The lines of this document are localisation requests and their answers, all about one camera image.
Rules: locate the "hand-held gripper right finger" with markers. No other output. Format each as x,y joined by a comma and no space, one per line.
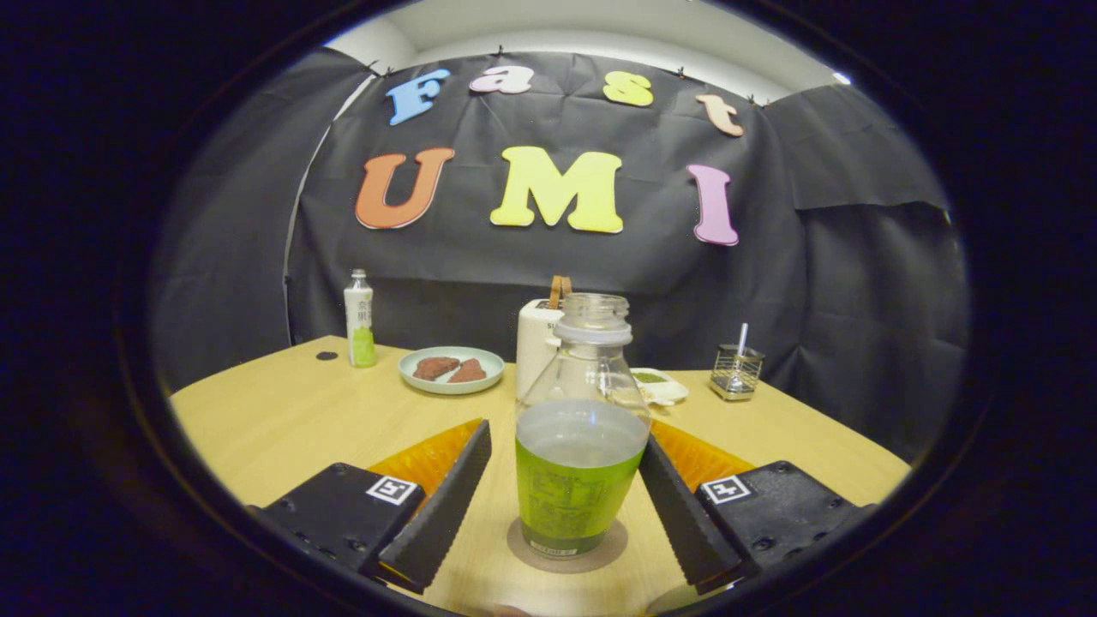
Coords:
686,514

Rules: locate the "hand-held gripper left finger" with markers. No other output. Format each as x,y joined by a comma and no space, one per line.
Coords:
446,514

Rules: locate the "round brown coaster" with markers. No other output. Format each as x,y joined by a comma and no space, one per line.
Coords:
610,548

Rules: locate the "clear juice bottle green label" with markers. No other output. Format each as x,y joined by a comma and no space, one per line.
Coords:
574,488

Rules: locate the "tall white green bottle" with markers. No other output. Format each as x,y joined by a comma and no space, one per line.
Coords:
360,321

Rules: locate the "white divided snack dish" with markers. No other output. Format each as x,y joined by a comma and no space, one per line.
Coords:
664,390

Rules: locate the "pale green plate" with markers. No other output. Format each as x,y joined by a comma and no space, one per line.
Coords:
446,387

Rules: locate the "brown bread slice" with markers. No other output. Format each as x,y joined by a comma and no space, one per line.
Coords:
434,368
470,373

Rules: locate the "wooden table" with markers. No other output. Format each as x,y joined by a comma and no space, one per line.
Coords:
300,420

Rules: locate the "white toaster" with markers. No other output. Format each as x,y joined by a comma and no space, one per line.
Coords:
533,351

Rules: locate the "white straw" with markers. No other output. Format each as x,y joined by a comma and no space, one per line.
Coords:
742,336

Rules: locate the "black backdrop cloth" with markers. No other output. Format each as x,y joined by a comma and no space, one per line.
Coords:
651,283

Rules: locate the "brown toast in toaster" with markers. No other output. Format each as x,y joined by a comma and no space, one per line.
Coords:
560,290

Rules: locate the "small ceiling light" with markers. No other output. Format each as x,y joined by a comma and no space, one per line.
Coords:
841,78

